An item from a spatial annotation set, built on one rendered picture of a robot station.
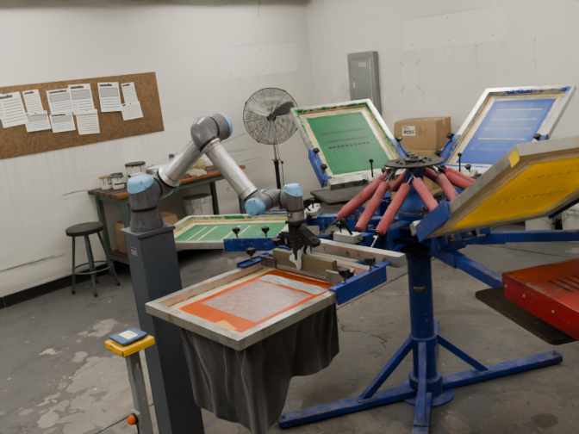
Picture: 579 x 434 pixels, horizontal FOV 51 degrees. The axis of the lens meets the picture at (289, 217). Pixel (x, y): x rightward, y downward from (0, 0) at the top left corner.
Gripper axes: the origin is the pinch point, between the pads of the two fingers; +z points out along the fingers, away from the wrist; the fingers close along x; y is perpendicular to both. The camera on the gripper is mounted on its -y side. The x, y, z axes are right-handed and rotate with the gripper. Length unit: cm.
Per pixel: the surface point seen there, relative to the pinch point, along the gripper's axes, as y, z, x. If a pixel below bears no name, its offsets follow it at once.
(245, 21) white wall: 380, -138, -310
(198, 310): 11.3, 5.3, 48.4
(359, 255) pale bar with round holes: -12.7, -0.3, -21.7
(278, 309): -15.6, 5.2, 30.6
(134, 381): 10, 21, 80
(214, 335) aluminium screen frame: -16, 3, 61
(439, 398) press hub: -11, 100, -81
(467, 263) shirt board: -45, 9, -55
